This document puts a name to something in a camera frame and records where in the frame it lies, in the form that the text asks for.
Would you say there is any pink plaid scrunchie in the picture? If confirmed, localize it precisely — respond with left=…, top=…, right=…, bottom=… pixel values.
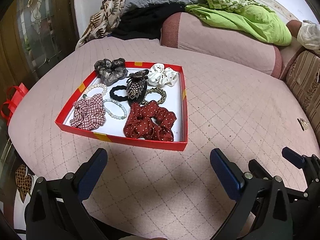
left=69, top=94, right=106, bottom=131

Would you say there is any light green bead bracelet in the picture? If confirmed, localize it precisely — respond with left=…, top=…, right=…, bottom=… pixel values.
left=102, top=97, right=128, bottom=120

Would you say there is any dark red dotted scrunchie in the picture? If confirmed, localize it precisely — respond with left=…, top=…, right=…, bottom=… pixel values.
left=123, top=100, right=177, bottom=142

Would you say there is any black hair tie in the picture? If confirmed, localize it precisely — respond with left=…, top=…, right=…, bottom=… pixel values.
left=109, top=84, right=148, bottom=104

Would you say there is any black beaded hair claw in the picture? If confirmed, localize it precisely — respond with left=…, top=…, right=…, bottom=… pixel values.
left=126, top=69, right=149, bottom=103

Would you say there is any grey sheer scrunchie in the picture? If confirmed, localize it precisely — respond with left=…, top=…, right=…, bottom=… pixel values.
left=94, top=58, right=128, bottom=87

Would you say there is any white cherry print scrunchie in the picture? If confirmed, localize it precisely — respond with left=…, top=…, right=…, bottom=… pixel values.
left=147, top=63, right=179, bottom=88

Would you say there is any leopard print slipper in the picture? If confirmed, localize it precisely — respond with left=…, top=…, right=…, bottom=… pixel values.
left=15, top=164, right=33, bottom=202

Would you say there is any striped floral cushion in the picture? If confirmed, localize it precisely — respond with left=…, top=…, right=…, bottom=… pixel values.
left=286, top=50, right=319, bottom=136

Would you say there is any red tray box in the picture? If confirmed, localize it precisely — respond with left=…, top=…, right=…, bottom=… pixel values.
left=55, top=61, right=189, bottom=152

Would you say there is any red gift bag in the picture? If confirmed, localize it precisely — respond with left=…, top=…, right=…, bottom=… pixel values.
left=1, top=83, right=28, bottom=126

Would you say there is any white cloth bundle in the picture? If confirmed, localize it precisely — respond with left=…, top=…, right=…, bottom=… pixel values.
left=297, top=20, right=320, bottom=50

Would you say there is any leaf print cloth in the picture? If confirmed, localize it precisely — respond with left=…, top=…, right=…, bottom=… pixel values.
left=75, top=0, right=125, bottom=49

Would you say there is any pink bolster pillow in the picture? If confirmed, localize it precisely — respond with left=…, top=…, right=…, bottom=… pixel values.
left=161, top=12, right=282, bottom=79

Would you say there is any wooden glass door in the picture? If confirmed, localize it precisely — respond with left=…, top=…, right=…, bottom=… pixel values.
left=1, top=0, right=79, bottom=101

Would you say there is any black clothing pile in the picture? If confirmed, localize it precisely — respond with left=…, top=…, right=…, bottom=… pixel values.
left=110, top=3, right=185, bottom=40

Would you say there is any green blanket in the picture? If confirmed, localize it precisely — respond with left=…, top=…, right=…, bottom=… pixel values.
left=185, top=0, right=292, bottom=46

